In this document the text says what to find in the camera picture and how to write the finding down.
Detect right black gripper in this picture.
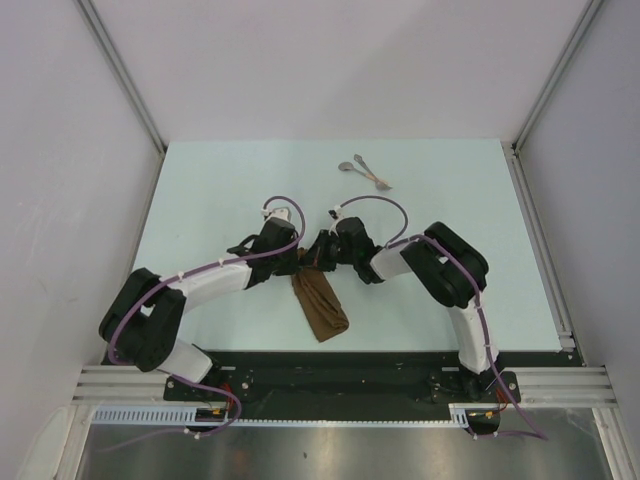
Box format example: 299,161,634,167
299,229,357,272

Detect brown cloth napkin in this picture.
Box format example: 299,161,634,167
291,266,350,343

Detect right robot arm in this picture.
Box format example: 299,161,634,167
301,217,499,401

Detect silver metal fork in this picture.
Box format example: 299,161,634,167
353,154,392,191

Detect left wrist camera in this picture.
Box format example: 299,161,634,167
261,207,291,225

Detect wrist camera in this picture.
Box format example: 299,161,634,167
328,205,346,223
261,207,291,225

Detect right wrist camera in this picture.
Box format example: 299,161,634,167
328,205,346,223

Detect spoon with pink handle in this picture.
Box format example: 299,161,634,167
338,162,391,191

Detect grey slotted cable duct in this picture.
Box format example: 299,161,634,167
91,405,469,429

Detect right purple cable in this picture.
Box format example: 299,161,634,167
332,195,549,441

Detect left aluminium frame post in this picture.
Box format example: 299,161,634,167
73,0,168,159

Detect aluminium frame post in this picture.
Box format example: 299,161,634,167
511,0,608,155
73,0,168,159

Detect right aluminium frame post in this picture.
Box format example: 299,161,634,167
511,0,608,155

